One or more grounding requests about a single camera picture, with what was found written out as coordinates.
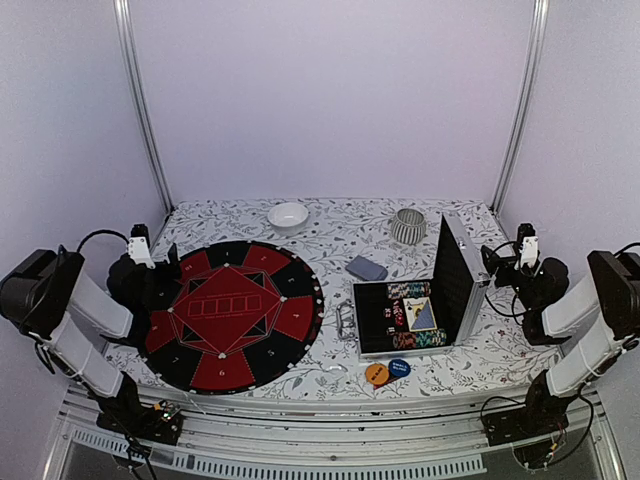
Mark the lower poker chip row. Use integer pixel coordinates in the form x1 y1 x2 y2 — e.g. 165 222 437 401
392 329 447 350

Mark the red black triangle card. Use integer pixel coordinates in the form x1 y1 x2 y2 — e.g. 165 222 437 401
373 376 406 390

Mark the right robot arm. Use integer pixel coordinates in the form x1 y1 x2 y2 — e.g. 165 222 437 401
497 242 639 436

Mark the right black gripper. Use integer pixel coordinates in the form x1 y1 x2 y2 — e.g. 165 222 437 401
482 246 541 311

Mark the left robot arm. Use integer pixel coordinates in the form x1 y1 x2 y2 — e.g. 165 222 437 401
1 225 181 434

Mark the poker chip row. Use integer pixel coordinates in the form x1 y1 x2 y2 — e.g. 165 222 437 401
386 281 431 300
392 329 447 350

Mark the striped grey white cup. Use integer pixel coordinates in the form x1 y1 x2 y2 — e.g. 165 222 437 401
391 208 427 245

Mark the round red black poker mat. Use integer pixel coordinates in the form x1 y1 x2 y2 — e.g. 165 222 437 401
138 241 324 395

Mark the right aluminium frame post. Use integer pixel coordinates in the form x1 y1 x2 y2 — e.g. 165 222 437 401
490 0 550 217

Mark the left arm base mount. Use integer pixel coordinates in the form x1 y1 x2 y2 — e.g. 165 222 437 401
96 398 184 446

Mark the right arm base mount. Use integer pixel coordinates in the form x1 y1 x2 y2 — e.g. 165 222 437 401
480 396 569 446

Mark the front aluminium rail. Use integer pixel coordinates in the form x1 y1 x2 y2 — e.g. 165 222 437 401
43 387 631 479

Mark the red dice group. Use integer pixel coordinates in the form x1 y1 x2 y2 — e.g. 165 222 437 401
383 304 407 335

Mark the orange big blind button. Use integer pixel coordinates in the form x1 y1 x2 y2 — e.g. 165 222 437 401
365 363 390 388

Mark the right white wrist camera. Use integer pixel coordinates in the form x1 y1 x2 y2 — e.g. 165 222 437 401
516 223 539 270

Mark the aluminium frame post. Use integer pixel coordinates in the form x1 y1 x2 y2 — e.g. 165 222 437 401
490 0 550 217
113 0 175 215

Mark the boxed card deck ace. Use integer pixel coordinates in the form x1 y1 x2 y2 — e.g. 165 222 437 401
403 297 437 332

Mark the blue small blind button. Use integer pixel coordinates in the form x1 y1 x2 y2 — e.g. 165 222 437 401
388 359 411 380

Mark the white ceramic bowl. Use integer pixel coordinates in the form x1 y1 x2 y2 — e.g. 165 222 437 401
267 202 310 236

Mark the upper poker chip row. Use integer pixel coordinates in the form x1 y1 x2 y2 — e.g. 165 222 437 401
386 281 431 300

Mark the aluminium poker chip case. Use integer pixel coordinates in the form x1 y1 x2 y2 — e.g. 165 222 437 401
336 212 490 359

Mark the left aluminium frame post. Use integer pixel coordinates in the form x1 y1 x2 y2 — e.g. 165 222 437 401
113 0 175 215

